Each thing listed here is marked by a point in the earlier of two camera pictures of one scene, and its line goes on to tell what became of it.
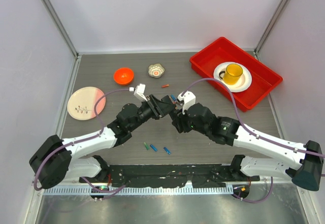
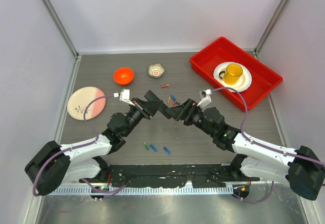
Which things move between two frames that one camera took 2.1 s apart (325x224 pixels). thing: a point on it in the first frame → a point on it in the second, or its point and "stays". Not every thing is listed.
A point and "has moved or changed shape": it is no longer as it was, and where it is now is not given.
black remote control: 167,99 has moved or changed shape
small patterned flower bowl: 156,70 stays
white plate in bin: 244,82 stays
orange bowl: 123,76 stays
